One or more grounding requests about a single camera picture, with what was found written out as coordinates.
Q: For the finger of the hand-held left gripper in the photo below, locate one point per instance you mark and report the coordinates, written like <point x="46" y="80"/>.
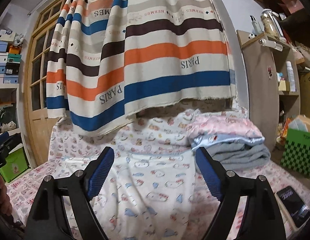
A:
<point x="2" y="138"/>

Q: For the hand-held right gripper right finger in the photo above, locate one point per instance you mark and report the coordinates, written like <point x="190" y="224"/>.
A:
<point x="210" y="175"/>

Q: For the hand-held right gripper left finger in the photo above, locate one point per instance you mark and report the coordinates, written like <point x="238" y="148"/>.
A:
<point x="101" y="172"/>

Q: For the white cat print pants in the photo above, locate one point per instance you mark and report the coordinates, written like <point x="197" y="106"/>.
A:
<point x="145" y="180"/>

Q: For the person's left hand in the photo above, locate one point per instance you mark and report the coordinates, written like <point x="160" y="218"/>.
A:
<point x="4" y="200"/>

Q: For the green storage box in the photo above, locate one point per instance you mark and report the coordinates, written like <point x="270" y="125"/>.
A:
<point x="15" y="165"/>

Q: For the folded pink grey blanket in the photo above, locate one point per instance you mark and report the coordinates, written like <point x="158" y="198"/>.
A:
<point x="240" y="155"/>

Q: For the wooden door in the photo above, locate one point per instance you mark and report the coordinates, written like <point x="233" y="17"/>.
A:
<point x="37" y="130"/>

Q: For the white shelf unit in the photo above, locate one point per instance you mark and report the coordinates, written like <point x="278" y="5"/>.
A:
<point x="16" y="90"/>

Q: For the white bear print sheet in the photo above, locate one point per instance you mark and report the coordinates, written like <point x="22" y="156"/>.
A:
<point x="150" y="135"/>

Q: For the brown bed headboard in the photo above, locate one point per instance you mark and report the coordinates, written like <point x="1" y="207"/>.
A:
<point x="195" y="105"/>

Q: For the pink patchwork print bed sheet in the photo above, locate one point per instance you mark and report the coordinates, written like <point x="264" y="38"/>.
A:
<point x="282" y="175"/>

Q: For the stack of shoe boxes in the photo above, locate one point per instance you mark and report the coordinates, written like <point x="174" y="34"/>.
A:
<point x="7" y="65"/>

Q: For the black smartphone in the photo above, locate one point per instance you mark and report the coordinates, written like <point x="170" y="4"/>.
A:
<point x="292" y="202"/>

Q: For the green checkered box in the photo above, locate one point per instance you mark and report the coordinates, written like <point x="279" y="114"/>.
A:
<point x="297" y="155"/>

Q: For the wooden cabinet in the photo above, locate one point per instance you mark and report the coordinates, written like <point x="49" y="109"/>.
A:
<point x="259" y="92"/>

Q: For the small plush toy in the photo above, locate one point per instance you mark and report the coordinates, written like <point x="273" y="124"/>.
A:
<point x="19" y="40"/>

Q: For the white spray bottle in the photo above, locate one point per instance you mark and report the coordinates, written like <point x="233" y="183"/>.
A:
<point x="290" y="77"/>

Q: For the striped curtain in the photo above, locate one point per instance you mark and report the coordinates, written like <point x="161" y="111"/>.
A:
<point x="157" y="55"/>

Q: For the small soccer ball toy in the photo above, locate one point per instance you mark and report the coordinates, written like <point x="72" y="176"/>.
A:
<point x="250" y="36"/>

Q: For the white tube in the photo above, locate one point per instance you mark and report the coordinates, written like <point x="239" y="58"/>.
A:
<point x="271" y="44"/>

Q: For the pump bottle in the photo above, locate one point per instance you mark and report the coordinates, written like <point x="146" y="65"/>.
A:
<point x="257" y="27"/>

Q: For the glass jar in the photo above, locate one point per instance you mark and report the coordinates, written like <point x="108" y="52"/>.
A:
<point x="268" y="23"/>

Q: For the pink paper bag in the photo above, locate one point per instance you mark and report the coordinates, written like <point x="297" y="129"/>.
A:
<point x="292" y="3"/>

